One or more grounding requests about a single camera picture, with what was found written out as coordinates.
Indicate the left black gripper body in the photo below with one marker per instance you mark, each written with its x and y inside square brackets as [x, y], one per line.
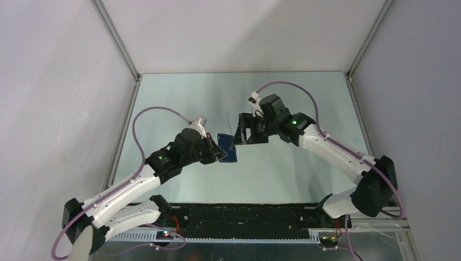
[207, 155]

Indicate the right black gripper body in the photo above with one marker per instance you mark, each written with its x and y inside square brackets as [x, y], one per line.
[259, 130]

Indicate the blue leather card holder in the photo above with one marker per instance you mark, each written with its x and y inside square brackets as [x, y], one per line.
[225, 142]

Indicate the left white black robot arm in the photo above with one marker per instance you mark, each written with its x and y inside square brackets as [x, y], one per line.
[111, 212]

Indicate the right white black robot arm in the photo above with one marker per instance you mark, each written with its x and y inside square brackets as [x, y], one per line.
[374, 179]

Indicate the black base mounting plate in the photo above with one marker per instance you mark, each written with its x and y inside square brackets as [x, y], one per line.
[249, 221]

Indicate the left controller board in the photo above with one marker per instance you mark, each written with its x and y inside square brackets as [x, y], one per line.
[164, 235]

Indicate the controller board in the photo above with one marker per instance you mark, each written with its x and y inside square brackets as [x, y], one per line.
[164, 235]
[329, 243]

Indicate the right controller board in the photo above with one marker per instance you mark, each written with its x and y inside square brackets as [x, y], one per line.
[329, 243]

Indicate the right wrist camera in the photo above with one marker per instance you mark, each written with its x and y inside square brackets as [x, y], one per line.
[254, 100]

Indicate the grey slotted cable duct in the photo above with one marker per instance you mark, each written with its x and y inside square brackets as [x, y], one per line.
[148, 236]

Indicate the left aluminium frame post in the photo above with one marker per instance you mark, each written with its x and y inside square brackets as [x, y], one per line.
[113, 33]

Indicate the aluminium frame post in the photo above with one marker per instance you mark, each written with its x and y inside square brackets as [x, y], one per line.
[113, 33]
[383, 12]

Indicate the right aluminium frame post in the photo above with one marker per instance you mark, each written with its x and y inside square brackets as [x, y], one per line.
[383, 12]

